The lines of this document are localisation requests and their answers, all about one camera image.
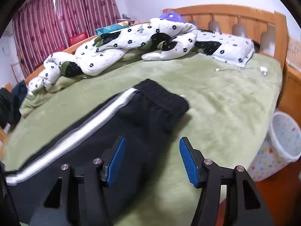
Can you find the black pants with white stripe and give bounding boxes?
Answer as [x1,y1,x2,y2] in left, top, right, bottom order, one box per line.
[1,79,189,225]

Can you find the green fleece bed blanket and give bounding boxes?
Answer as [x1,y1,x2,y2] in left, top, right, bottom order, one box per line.
[3,54,282,225]

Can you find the white star-pattern bin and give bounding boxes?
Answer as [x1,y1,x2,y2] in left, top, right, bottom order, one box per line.
[247,111,300,182]

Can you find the black jacket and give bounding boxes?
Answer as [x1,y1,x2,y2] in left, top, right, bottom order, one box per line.
[0,88,21,128]

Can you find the white floral pillow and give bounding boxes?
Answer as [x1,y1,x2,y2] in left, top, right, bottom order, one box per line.
[194,30,256,68]

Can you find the navy blue garment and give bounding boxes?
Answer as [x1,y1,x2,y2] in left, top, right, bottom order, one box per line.
[11,80,27,104]

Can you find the white floral quilt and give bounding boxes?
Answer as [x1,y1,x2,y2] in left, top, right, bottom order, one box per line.
[27,18,198,95]

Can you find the purple plush item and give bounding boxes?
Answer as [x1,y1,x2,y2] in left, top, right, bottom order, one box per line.
[159,11,185,23]

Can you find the red chair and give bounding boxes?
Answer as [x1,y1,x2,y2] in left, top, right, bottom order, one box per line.
[69,32,88,47]

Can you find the teal patterned pillow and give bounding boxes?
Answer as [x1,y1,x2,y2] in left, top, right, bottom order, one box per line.
[94,21,130,36]

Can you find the maroon floral curtain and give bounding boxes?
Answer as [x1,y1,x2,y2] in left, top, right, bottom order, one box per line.
[12,0,120,75]

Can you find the white charger with cable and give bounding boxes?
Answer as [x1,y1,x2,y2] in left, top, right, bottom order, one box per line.
[214,66,268,77]

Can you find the wooden bed frame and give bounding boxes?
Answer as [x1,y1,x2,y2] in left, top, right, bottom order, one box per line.
[1,4,296,145]

